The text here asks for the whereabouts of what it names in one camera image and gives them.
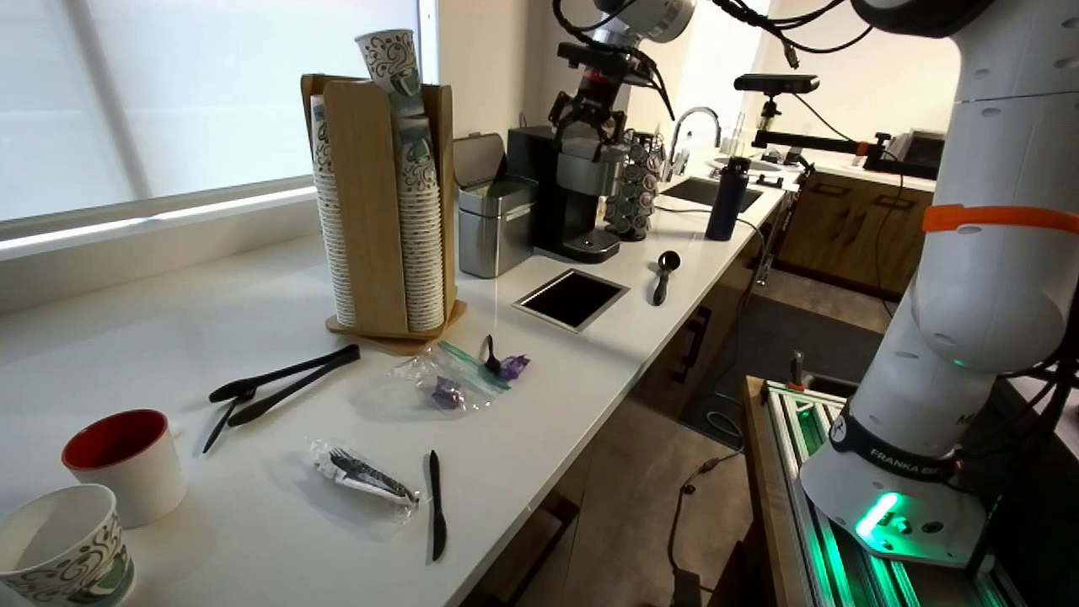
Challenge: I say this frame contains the tall patterned paper cup stack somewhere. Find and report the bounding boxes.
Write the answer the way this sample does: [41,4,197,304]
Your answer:
[354,26,448,338]

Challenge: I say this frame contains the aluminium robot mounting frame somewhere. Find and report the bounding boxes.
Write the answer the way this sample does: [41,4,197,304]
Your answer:
[738,374,1022,607]

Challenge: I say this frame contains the black floor cable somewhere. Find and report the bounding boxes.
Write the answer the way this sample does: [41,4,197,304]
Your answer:
[662,447,734,607]

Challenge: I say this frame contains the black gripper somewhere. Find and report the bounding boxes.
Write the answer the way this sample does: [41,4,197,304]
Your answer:
[548,59,651,142]

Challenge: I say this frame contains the black device on counter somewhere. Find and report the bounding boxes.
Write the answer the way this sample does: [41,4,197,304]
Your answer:
[862,123,952,181]

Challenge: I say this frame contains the small black plastic fork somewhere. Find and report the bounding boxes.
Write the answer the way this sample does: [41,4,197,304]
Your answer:
[198,392,258,459]

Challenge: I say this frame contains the patterned cup stack rack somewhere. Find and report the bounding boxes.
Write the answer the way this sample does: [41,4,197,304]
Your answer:
[604,127,669,245]

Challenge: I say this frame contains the black tongs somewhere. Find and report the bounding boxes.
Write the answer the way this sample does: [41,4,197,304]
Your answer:
[225,350,366,429]

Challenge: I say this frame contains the black tumbler bottle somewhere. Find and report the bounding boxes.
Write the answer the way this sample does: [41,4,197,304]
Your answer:
[706,154,753,244]

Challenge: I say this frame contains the purple and black small clip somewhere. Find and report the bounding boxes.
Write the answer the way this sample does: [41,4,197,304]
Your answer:
[480,331,533,384]

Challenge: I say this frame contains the black coffee machine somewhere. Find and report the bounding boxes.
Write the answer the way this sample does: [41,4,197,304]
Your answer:
[505,117,625,265]

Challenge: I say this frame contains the kitchen sink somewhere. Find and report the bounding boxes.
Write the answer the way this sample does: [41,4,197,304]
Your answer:
[658,173,769,219]

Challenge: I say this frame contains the clear plastic bag purple item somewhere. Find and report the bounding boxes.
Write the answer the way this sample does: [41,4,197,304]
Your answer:
[408,340,514,418]

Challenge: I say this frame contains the black camera on stand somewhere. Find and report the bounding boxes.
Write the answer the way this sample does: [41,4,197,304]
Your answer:
[733,72,884,158]

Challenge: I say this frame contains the wrapped black cutlery packet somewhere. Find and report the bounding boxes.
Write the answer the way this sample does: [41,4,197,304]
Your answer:
[307,439,424,513]

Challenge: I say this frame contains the black coffee scoop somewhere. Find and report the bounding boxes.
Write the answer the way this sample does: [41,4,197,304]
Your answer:
[649,245,684,311]

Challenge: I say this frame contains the wooden cabinet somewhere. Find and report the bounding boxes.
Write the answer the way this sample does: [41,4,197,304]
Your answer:
[772,167,939,301]

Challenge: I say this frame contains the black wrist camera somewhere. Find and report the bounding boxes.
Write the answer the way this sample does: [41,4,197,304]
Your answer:
[556,39,662,75]

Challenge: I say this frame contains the white paper cup stack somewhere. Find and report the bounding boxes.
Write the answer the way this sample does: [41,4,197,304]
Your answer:
[307,94,359,331]

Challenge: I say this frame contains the chrome sink faucet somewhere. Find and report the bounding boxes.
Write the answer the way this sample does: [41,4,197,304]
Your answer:
[669,100,730,181]

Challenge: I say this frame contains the wooden cup dispenser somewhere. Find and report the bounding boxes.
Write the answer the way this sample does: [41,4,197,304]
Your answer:
[299,72,468,347]

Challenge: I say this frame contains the white paper cup red inside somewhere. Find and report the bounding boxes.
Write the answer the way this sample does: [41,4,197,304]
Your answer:
[62,406,191,529]

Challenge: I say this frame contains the silver metal bin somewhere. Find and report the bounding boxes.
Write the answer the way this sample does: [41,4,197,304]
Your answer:
[451,132,544,283]

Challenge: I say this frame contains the long black plastic spoon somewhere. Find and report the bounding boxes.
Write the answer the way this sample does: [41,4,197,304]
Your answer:
[205,340,366,406]

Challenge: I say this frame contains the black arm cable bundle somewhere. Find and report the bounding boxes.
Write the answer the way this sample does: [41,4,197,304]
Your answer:
[549,0,884,75]

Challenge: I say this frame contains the window with white blind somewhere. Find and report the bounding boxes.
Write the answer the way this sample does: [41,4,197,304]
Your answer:
[0,0,443,244]

